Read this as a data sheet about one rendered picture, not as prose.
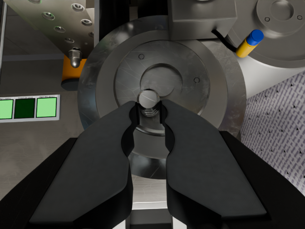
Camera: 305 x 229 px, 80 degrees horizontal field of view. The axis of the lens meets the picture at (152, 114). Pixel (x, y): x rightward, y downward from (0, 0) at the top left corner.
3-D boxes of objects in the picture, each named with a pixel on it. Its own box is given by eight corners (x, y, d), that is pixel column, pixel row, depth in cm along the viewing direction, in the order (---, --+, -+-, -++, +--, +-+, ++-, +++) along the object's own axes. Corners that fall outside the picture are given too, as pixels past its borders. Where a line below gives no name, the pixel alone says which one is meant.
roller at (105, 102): (221, 26, 17) (235, 156, 15) (182, 97, 42) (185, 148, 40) (95, 32, 17) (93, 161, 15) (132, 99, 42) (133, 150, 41)
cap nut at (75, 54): (79, 49, 50) (78, 64, 50) (84, 55, 54) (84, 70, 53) (66, 49, 50) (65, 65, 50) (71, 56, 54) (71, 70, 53)
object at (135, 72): (225, 60, 14) (187, 150, 13) (217, 70, 16) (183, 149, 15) (138, 24, 15) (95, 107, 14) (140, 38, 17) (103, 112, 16)
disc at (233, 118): (237, 10, 17) (257, 176, 15) (235, 14, 17) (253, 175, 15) (79, 17, 17) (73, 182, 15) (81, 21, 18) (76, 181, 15)
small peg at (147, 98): (163, 92, 11) (154, 114, 11) (161, 102, 14) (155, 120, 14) (141, 84, 11) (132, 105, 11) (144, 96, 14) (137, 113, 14)
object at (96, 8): (100, -99, 21) (99, 52, 18) (129, 28, 44) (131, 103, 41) (95, -98, 21) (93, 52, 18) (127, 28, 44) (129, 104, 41)
